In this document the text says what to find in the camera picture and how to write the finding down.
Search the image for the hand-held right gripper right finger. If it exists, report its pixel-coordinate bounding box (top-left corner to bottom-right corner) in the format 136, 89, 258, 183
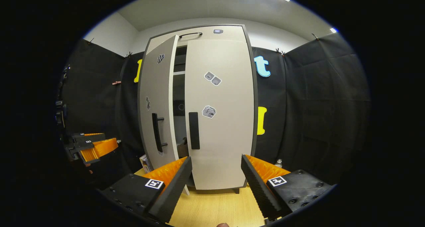
241, 154, 333, 221

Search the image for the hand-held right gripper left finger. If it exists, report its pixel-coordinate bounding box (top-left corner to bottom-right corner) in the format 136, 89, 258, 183
100, 156, 193, 223

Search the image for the white shoe cabinet door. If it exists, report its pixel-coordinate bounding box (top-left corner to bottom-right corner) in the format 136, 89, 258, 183
139, 35, 180, 170
185, 39, 255, 190

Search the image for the white shoe cabinet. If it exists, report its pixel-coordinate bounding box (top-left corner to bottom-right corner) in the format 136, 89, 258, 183
137, 24, 259, 194

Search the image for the beige cabinet drawer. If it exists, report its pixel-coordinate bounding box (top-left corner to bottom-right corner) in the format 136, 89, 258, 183
146, 25, 248, 55

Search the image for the small white box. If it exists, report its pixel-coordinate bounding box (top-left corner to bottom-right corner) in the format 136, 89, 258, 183
139, 154, 153, 173

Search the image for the black backdrop cloth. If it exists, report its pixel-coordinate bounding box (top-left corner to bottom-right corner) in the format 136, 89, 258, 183
61, 33, 372, 188

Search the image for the black cabinet door handle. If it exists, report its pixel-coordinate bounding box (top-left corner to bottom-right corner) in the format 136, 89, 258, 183
152, 113, 168, 153
189, 112, 201, 150

